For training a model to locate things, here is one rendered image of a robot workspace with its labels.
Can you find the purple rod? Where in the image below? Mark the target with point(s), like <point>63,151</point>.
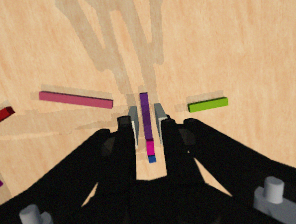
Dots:
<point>146,115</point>

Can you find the red rod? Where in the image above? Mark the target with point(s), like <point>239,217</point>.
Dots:
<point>6,112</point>

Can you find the small blue cube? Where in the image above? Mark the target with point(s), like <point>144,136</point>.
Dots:
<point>151,158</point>

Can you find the lime green rod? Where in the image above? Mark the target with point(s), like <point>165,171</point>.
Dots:
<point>207,104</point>

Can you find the pink rod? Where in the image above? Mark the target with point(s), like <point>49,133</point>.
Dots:
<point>76,99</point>

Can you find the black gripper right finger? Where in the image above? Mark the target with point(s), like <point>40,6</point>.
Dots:
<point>247,175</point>

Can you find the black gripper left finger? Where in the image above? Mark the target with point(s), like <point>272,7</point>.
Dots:
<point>64,189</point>

